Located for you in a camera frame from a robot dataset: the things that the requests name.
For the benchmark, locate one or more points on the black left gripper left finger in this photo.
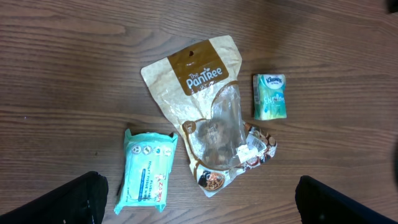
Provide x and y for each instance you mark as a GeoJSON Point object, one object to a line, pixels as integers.
{"type": "Point", "coordinates": [82, 200]}

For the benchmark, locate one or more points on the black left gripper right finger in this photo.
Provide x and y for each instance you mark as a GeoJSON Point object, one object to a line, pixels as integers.
{"type": "Point", "coordinates": [318, 203]}

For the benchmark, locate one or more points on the light blue wipes pack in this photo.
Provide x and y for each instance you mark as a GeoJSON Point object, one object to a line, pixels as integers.
{"type": "Point", "coordinates": [149, 161]}

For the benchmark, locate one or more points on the teal tissue pocket pack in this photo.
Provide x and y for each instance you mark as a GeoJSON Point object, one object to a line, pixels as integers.
{"type": "Point", "coordinates": [269, 100]}

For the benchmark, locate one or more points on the beige brown snack bag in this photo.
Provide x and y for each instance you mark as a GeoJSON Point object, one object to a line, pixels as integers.
{"type": "Point", "coordinates": [197, 90]}

